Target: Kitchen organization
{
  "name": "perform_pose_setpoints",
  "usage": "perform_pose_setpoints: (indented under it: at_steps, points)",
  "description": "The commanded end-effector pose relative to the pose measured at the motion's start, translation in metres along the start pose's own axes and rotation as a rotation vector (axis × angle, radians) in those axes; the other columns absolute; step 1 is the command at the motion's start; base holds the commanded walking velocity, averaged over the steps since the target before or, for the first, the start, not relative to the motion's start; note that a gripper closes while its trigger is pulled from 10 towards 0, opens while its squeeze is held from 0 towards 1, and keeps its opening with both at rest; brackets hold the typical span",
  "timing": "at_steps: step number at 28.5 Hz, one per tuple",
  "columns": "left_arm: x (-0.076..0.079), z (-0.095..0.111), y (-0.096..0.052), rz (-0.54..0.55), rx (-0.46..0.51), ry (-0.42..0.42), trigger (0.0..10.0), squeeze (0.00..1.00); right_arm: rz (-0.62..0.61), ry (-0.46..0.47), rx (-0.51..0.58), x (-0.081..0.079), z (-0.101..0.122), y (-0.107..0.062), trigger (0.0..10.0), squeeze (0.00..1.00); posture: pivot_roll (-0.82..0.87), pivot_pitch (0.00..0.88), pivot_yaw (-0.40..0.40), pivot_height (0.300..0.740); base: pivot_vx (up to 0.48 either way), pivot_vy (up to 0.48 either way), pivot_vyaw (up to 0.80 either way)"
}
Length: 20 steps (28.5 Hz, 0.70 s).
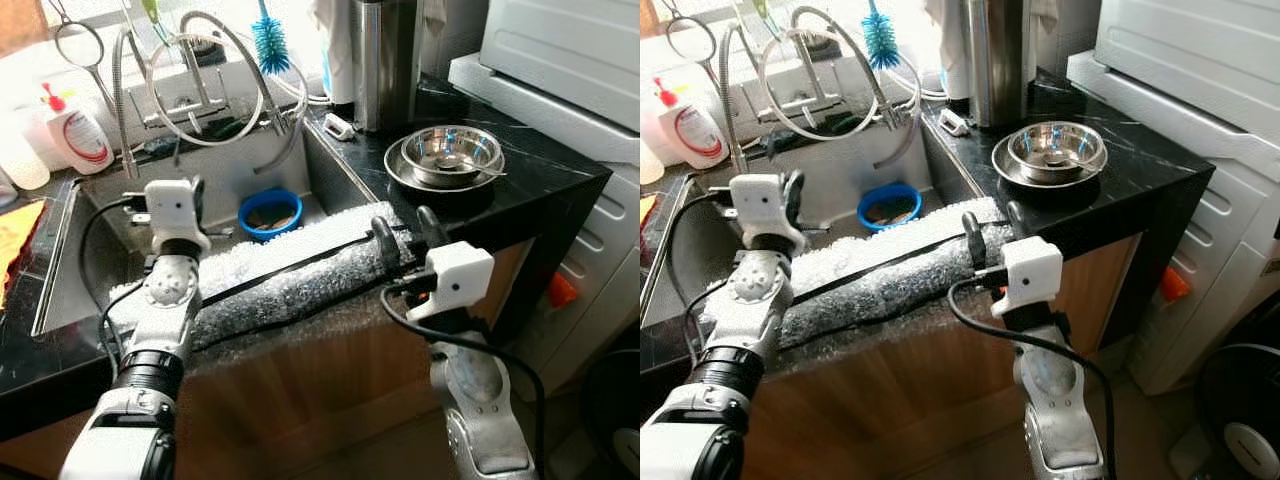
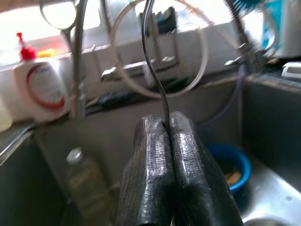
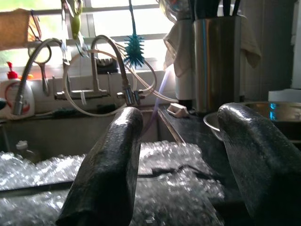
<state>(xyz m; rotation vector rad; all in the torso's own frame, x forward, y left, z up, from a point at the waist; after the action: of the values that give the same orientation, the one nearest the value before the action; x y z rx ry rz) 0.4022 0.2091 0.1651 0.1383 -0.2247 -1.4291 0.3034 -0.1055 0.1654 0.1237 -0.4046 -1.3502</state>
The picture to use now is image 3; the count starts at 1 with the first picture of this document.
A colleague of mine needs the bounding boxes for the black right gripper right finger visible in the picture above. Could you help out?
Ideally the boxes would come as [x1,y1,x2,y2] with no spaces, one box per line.
[217,102,301,226]

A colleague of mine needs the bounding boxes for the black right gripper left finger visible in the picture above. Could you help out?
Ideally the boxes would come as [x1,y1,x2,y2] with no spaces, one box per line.
[55,106,144,226]

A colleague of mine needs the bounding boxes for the small deep steel bowl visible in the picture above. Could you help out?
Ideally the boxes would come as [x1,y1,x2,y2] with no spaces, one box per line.
[239,101,301,123]

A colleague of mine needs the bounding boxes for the large shallow steel bowl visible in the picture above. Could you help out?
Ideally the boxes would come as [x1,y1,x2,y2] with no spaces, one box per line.
[203,112,223,140]

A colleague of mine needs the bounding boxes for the black kitchen utensils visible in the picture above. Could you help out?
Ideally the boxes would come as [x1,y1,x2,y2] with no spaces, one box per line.
[188,0,242,21]

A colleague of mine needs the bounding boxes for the stainless steel sink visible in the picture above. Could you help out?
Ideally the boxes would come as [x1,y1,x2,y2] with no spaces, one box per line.
[0,110,186,165]

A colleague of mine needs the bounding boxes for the clear bubble wrap sheet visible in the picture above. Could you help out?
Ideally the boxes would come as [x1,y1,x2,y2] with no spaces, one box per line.
[0,140,226,226]

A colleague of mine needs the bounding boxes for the dark scouring pad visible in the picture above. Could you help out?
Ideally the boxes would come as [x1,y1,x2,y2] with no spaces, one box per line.
[53,107,78,117]

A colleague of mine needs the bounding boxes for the steel flexible-neck filter tap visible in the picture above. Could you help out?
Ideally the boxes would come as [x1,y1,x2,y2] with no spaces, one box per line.
[91,34,144,106]

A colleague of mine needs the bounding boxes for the white coiled tube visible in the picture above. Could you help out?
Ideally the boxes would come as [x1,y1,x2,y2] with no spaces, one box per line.
[62,48,179,118]

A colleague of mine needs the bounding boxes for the stainless steel utensil holder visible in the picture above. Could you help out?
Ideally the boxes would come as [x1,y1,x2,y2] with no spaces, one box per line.
[192,14,246,113]

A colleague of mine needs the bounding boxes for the round metal strainer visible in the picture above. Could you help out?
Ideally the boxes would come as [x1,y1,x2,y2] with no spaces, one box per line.
[27,41,52,97]

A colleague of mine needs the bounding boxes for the steel flexible-neck sink faucet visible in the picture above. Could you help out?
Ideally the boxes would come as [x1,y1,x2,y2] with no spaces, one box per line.
[13,38,111,116]

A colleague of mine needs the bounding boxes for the white soap bottle red pump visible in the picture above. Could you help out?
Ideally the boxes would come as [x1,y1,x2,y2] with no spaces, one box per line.
[0,61,36,118]

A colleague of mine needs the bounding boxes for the teal bottle brush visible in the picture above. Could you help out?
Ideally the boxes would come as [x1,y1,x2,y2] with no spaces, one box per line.
[122,0,146,70]

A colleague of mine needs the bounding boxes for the beige cloth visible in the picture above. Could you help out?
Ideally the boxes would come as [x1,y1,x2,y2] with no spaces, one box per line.
[163,16,262,79]

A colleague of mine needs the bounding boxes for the brown woven basket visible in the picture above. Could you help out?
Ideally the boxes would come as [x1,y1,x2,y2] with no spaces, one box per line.
[0,8,32,50]

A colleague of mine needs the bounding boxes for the green utensil handle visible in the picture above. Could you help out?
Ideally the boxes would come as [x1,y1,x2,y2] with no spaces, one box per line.
[70,1,83,40]

